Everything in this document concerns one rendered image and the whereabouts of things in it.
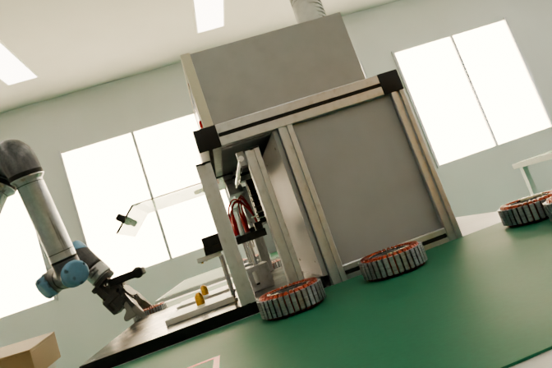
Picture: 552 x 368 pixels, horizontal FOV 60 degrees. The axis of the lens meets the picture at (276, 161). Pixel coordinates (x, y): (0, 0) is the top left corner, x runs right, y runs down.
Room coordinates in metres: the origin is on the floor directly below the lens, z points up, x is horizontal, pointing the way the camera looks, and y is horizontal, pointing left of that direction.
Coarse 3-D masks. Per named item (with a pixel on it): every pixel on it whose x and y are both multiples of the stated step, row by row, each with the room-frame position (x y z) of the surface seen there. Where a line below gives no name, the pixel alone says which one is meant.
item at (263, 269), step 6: (252, 264) 1.15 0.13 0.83; (258, 264) 1.10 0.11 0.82; (264, 264) 1.10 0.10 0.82; (246, 270) 1.09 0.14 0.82; (252, 270) 1.09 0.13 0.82; (258, 270) 1.10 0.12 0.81; (264, 270) 1.10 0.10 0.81; (252, 276) 1.09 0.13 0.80; (264, 276) 1.10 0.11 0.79; (270, 276) 1.10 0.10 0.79; (252, 282) 1.09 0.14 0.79; (264, 282) 1.10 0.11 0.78; (270, 282) 1.10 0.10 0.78; (252, 288) 1.10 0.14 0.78; (258, 288) 1.09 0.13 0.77
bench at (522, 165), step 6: (534, 156) 4.64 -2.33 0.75; (540, 156) 4.22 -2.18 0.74; (546, 156) 4.15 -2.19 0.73; (522, 162) 4.48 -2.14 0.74; (528, 162) 4.40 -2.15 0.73; (534, 162) 4.33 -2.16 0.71; (516, 168) 4.61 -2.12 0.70; (522, 168) 4.57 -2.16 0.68; (522, 174) 4.61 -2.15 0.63; (528, 174) 4.57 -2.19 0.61; (528, 180) 4.57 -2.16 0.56; (528, 186) 4.60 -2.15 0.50; (534, 186) 4.57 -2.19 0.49; (534, 192) 4.57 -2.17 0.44
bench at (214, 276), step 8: (272, 256) 2.95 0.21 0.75; (208, 272) 4.24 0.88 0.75; (216, 272) 3.58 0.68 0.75; (184, 280) 4.34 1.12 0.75; (192, 280) 3.61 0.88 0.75; (200, 280) 3.13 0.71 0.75; (208, 280) 2.79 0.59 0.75; (216, 280) 2.66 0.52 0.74; (176, 288) 3.19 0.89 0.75; (184, 288) 2.81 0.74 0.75; (192, 288) 2.64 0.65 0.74; (168, 296) 2.64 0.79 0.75; (176, 296) 2.63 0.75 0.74
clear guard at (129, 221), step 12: (228, 180) 1.34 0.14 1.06; (180, 192) 1.26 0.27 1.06; (192, 192) 1.34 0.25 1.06; (204, 192) 1.42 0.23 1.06; (144, 204) 1.24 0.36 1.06; (156, 204) 1.31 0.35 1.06; (168, 204) 1.40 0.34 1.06; (132, 216) 1.26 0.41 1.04; (144, 216) 1.41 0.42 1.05; (120, 228) 1.20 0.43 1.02; (132, 228) 1.34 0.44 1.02
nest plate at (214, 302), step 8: (216, 296) 1.19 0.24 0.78; (224, 296) 1.11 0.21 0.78; (232, 296) 1.05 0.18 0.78; (208, 304) 1.06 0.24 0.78; (216, 304) 1.04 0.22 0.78; (224, 304) 1.04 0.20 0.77; (176, 312) 1.13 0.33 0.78; (184, 312) 1.06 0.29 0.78; (192, 312) 1.03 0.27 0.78; (200, 312) 1.04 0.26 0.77; (168, 320) 1.03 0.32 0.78; (176, 320) 1.03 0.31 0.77
